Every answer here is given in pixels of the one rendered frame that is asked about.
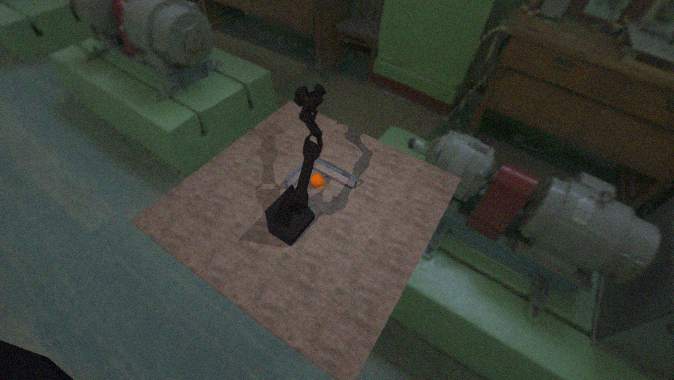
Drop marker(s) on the clear low l-shaped wall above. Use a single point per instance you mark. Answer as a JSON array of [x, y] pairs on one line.
[[327, 171]]

